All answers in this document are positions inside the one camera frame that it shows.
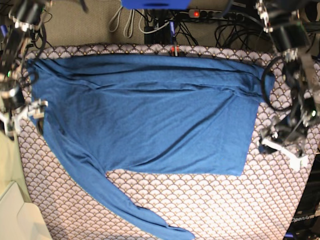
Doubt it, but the white plastic bin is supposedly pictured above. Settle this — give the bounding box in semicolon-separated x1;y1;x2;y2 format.
0;181;52;240

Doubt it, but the red and grey clamp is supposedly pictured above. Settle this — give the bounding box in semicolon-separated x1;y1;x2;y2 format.
170;45;180;57

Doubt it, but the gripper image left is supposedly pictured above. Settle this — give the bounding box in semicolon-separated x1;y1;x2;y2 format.
0;86;26;114

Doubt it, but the black OpenArm base box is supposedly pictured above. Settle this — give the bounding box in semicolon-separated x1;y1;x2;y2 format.
284;152;320;240

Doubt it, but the patterned fan-print tablecloth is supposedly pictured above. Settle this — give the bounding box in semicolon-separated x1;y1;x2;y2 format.
6;43;320;240

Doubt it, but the blue box overhead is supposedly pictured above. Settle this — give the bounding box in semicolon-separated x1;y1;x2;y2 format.
121;0;191;10

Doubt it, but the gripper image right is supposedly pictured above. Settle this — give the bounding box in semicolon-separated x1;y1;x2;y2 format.
259;117;309;150

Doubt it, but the blue T-shirt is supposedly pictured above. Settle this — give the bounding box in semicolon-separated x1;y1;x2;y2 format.
27;54;275;240

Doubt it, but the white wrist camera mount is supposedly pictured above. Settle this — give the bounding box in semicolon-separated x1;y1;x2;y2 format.
0;98;49;138
259;138;309;172

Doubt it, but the black power strip red switch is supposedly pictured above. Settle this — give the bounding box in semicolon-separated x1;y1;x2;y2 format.
187;9;245;22

